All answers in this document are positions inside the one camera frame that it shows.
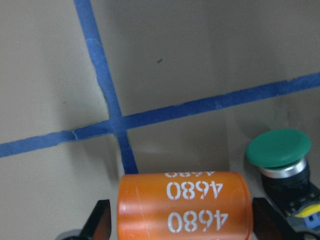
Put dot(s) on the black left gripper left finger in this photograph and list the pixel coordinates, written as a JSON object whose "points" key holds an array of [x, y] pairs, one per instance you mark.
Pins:
{"points": [[97, 227]]}

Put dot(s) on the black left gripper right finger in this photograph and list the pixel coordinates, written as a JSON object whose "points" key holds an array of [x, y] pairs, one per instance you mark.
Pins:
{"points": [[268, 224]]}

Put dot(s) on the orange cylinder marked 4680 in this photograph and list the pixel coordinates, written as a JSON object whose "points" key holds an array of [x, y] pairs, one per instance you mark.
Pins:
{"points": [[201, 205]]}

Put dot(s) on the green push button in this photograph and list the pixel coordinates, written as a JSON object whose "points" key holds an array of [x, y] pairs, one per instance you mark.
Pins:
{"points": [[281, 156]]}

